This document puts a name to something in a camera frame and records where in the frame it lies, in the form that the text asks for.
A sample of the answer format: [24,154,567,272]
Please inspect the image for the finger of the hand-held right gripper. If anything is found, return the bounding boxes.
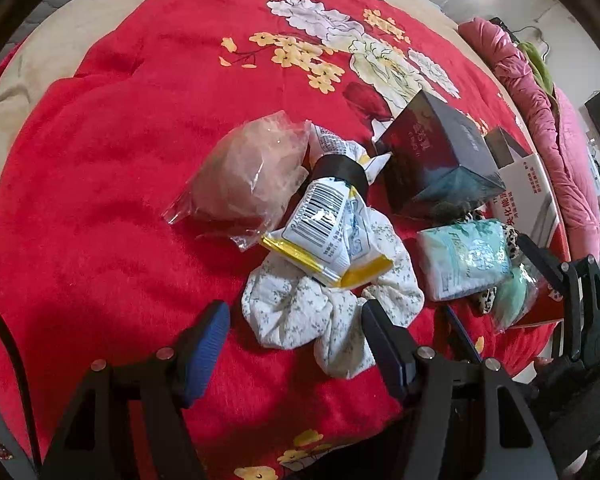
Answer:
[516,232,581,311]
[442,305,486,365]

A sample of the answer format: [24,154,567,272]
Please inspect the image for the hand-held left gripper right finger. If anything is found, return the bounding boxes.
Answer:
[361,299,556,480]

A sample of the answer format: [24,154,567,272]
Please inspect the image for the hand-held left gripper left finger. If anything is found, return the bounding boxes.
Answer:
[40,300,231,480]

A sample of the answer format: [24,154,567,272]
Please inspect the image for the leopard print scrunchie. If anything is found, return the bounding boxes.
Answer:
[462,210,523,316]

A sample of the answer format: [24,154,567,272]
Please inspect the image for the green floral tissue pack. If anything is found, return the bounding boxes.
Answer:
[416,218,512,302]

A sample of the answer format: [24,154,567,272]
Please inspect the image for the white floral scrunchie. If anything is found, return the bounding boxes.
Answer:
[241,207,426,380]

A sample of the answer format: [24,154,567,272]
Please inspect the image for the white yellow taped packet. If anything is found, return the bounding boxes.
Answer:
[260,122,396,288]

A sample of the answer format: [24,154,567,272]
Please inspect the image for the clear bag with pink item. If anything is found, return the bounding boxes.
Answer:
[161,110,313,251]

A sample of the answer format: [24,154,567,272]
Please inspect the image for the mint green item in wrapper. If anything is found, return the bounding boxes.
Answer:
[490,262,543,333]

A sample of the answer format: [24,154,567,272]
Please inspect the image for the red open cardboard box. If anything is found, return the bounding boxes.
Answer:
[497,152,566,328]

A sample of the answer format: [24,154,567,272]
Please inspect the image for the pink quilt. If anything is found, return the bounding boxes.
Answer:
[457,17,600,261]

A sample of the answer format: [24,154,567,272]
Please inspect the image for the black square box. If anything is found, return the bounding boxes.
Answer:
[375,89,507,221]

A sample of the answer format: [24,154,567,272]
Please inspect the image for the red floral blanket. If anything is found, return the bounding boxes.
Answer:
[0,0,571,480]

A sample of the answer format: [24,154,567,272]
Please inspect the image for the green cloth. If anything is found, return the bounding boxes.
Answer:
[517,40,556,96]

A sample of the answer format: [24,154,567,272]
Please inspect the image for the beige bed sheet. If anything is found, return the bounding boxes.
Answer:
[0,0,538,171]

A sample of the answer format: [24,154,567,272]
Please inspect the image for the thick black cable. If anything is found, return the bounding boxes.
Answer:
[0,287,41,466]

